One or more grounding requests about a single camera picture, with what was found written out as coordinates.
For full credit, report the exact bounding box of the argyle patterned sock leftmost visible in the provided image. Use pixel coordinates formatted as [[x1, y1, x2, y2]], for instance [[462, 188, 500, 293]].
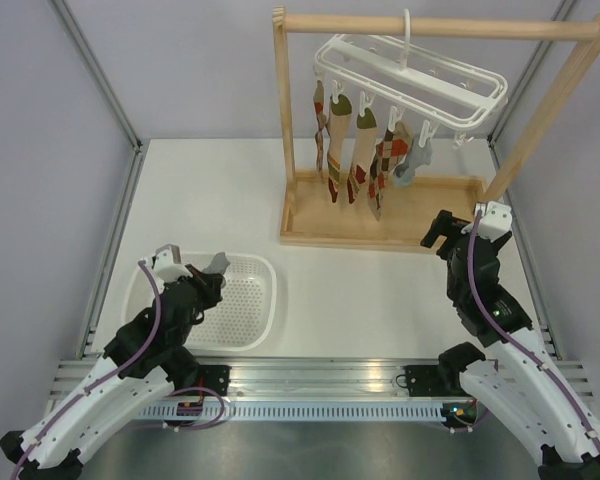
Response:
[[313, 80, 326, 173]]

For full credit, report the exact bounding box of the white plastic clip hanger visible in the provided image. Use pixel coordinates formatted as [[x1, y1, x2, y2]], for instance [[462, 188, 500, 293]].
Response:
[[314, 11, 508, 149]]

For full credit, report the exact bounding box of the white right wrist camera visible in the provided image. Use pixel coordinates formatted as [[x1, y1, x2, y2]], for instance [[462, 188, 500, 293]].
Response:
[[461, 201, 513, 242]]

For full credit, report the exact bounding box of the argyle patterned sock right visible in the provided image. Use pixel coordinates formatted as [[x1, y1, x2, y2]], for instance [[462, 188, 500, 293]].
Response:
[[367, 121, 413, 220]]

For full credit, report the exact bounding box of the beige sock olive toe right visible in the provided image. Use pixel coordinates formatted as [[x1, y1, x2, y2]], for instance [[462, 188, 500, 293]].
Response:
[[346, 108, 377, 204]]

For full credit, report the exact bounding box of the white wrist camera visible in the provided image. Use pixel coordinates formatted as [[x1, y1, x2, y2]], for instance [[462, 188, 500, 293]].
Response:
[[461, 201, 513, 242], [141, 244, 188, 283]]

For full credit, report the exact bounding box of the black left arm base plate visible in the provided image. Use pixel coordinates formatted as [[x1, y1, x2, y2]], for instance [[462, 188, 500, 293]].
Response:
[[174, 364, 231, 396]]

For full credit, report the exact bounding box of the aluminium mounting rail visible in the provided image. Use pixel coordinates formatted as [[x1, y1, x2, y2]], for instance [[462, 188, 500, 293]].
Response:
[[49, 355, 595, 401]]

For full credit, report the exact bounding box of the argyle patterned sock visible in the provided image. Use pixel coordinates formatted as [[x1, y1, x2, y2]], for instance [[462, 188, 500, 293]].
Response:
[[313, 80, 326, 173], [367, 121, 413, 220]]

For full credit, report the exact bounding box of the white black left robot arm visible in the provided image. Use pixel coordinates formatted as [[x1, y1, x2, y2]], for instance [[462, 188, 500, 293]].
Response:
[[0, 254, 229, 479]]

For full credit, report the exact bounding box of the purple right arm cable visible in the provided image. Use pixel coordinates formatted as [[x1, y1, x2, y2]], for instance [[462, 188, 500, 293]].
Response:
[[467, 209, 600, 480]]

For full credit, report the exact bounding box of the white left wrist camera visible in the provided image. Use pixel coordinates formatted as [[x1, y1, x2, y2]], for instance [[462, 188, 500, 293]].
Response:
[[141, 244, 188, 283]]

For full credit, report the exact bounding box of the grey sock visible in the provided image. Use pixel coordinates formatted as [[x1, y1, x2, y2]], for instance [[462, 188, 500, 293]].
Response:
[[392, 140, 433, 188], [202, 252, 231, 276]]

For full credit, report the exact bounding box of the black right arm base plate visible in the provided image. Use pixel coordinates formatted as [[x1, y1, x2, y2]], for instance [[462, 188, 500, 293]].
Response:
[[404, 364, 449, 397]]

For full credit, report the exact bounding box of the wooden hanging rack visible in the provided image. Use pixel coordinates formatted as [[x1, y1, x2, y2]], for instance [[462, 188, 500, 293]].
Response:
[[272, 7, 600, 253]]

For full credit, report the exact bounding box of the white perforated plastic basket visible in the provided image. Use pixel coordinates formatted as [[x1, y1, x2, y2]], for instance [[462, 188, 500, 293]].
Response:
[[118, 250, 278, 352]]

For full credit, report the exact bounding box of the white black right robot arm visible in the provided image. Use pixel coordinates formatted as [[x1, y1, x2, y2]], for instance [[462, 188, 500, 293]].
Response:
[[420, 202, 600, 479]]

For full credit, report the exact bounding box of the white slotted cable duct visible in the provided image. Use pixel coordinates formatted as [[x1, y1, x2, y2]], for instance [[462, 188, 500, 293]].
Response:
[[136, 399, 445, 422]]

